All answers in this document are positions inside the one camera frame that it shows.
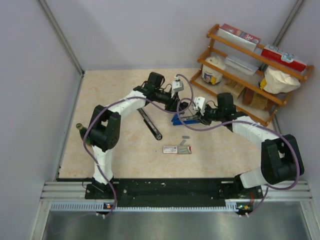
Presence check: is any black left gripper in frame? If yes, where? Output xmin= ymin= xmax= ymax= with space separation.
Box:
xmin=153 ymin=88 xmax=184 ymax=113

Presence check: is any blue black stapler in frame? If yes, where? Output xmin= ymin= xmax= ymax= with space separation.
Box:
xmin=171 ymin=114 xmax=200 ymax=126

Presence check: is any red white staple box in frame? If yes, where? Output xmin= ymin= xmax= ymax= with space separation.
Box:
xmin=163 ymin=145 xmax=192 ymax=155

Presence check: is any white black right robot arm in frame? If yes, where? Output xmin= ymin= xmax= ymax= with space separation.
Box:
xmin=193 ymin=92 xmax=305 ymax=198

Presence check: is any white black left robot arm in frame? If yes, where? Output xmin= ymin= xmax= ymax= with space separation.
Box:
xmin=83 ymin=72 xmax=189 ymax=199

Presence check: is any white jar yellow label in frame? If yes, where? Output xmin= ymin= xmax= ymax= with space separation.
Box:
xmin=201 ymin=55 xmax=226 ymax=85

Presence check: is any brown paper package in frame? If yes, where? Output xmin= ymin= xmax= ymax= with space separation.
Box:
xmin=242 ymin=88 xmax=274 ymax=111

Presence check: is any wooden three-tier rack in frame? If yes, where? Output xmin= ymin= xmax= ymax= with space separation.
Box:
xmin=189 ymin=23 xmax=315 ymax=127

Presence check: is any clear plastic tray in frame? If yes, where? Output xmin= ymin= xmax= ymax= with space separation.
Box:
xmin=224 ymin=55 xmax=259 ymax=76

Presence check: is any white paper bag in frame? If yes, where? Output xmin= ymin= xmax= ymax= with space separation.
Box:
xmin=259 ymin=66 xmax=301 ymax=95

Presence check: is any red white foil box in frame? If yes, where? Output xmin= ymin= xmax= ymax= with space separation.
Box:
xmin=216 ymin=23 xmax=261 ymax=52

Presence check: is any red cling wrap box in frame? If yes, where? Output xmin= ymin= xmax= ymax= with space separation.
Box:
xmin=261 ymin=44 xmax=308 ymax=73

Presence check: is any green glass bottle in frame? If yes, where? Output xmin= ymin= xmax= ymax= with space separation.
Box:
xmin=75 ymin=123 xmax=91 ymax=146

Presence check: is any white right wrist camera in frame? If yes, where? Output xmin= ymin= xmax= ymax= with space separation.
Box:
xmin=193 ymin=96 xmax=206 ymax=114

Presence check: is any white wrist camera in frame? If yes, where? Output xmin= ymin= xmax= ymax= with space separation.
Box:
xmin=193 ymin=96 xmax=206 ymax=114
xmin=171 ymin=75 xmax=184 ymax=97

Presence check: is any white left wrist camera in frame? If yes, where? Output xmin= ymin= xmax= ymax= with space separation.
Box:
xmin=171 ymin=75 xmax=184 ymax=97

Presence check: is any grey slotted cable duct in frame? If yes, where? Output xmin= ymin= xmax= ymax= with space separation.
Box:
xmin=50 ymin=201 xmax=253 ymax=213

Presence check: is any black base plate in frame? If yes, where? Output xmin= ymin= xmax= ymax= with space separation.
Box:
xmin=85 ymin=178 xmax=263 ymax=207

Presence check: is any aluminium rail frame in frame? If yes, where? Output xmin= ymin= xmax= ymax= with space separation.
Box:
xmin=40 ymin=180 xmax=313 ymax=202

